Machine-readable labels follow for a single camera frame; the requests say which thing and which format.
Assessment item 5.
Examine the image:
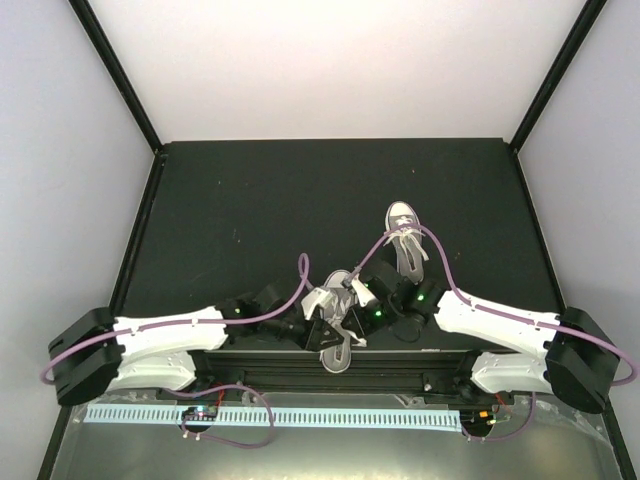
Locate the grey sneaker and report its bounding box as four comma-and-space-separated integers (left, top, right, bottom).
313, 270, 358, 374
385, 201, 429, 284

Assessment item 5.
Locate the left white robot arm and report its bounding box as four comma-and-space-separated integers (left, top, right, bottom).
40, 284, 343, 406

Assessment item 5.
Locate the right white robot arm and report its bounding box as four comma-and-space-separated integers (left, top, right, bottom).
343, 261, 620, 414

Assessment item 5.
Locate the left small circuit board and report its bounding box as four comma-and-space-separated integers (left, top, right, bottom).
181, 405, 218, 421

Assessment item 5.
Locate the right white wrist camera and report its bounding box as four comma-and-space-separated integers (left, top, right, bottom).
343, 273, 377, 308

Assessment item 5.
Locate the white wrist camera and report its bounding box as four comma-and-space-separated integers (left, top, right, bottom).
300, 287, 334, 321
343, 273, 377, 308

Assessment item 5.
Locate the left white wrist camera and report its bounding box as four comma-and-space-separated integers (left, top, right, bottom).
300, 287, 334, 321

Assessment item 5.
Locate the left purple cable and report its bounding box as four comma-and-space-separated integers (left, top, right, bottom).
40, 253, 276, 448

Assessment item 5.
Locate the purple cable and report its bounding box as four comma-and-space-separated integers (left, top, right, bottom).
344, 226, 640, 444
40, 253, 276, 448

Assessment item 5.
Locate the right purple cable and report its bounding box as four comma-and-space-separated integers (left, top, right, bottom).
344, 226, 640, 444

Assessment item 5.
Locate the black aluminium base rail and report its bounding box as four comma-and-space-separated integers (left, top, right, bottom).
191, 351, 513, 406

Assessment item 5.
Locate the white slotted cable duct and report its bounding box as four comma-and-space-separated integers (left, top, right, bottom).
84, 404, 462, 433

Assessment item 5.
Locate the left black frame post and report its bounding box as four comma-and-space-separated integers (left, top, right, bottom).
68, 0, 163, 154

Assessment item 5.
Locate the black frame post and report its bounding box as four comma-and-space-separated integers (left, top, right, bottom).
68, 0, 163, 154
509, 0, 607, 154

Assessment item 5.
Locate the right black frame post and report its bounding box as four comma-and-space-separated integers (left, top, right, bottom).
509, 0, 607, 154

